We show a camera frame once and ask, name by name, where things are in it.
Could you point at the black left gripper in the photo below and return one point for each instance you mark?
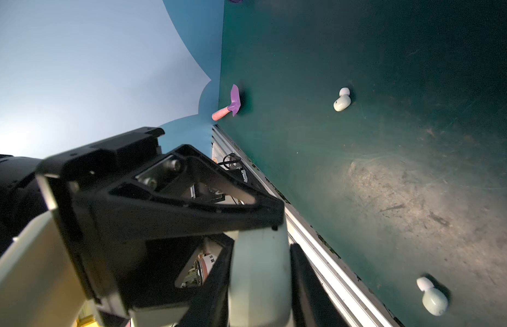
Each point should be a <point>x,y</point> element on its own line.
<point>142,245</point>

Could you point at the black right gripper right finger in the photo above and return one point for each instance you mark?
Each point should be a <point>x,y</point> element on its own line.
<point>311,305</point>

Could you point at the white earbud charging case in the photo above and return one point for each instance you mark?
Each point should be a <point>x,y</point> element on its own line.
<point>260,289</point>

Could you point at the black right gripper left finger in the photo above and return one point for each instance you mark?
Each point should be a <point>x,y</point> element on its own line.
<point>210,305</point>

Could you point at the white earbud front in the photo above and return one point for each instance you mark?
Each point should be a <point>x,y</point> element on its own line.
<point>434,301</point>

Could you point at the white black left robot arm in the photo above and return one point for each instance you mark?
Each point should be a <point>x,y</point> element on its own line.
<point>39,285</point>

